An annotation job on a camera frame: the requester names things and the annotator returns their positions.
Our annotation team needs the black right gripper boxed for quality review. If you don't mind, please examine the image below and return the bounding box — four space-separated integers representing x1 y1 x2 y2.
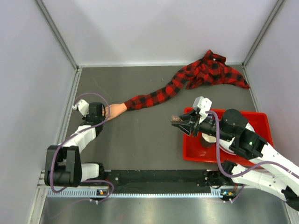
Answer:
172 108 233 142

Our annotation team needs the glitter nail polish bottle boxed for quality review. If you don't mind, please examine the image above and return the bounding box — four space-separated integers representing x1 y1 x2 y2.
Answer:
171 115 183 123

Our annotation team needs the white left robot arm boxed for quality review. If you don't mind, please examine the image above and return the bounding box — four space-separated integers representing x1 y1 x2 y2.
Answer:
44 100 106 187

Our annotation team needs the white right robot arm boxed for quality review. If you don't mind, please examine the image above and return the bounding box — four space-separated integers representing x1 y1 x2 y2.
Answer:
171 109 299 210

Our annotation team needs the white paper cup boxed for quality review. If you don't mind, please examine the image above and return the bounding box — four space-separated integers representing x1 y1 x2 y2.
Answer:
200 133 216 148

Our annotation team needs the white plate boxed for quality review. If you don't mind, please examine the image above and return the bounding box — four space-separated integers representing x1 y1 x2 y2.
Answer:
217 121 255 155

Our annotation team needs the red black plaid shirt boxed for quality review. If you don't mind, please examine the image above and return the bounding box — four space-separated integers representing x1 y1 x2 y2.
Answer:
124 50 250 111

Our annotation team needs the red plastic tray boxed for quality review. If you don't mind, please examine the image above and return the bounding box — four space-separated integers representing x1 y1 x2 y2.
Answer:
183 111 274 167

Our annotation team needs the mannequin hand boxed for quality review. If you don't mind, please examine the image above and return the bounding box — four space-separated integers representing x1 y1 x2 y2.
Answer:
102 103 127 120

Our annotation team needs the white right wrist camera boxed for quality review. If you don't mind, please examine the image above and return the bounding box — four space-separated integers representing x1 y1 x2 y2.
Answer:
192 96 212 124

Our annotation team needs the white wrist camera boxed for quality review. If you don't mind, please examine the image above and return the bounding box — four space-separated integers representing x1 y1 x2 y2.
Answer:
72 99 89 117
192 96 212 124

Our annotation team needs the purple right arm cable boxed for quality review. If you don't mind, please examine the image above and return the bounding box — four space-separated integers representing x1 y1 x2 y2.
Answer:
206 110 299 179

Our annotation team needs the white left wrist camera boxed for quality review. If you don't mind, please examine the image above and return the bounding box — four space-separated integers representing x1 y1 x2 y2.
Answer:
72 99 89 117

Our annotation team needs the white slotted cable duct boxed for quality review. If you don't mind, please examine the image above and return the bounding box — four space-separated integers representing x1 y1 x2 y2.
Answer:
47 189 236 198

